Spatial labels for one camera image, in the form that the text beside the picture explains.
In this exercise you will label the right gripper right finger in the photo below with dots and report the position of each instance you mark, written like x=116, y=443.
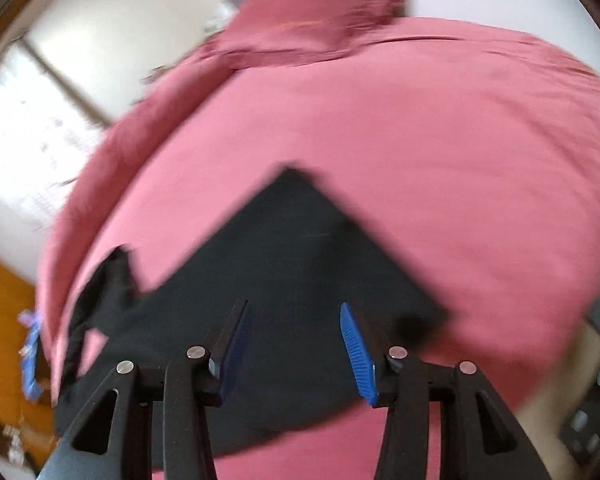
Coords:
x=447, y=418

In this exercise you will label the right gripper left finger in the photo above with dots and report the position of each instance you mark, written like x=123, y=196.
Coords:
x=110, y=438

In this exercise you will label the black knitted garment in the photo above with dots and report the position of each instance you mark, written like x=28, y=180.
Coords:
x=295, y=259

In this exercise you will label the wooden wardrobe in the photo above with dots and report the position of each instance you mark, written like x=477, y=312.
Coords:
x=17, y=295

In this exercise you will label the pink bed sheet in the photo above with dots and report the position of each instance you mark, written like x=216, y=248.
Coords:
x=469, y=154

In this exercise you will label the pink rolled duvet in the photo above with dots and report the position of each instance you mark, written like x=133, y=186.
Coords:
x=128, y=144

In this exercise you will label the white window curtain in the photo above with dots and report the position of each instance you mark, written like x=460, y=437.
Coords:
x=45, y=138

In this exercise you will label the pink pillow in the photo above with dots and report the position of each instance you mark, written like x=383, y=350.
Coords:
x=297, y=32

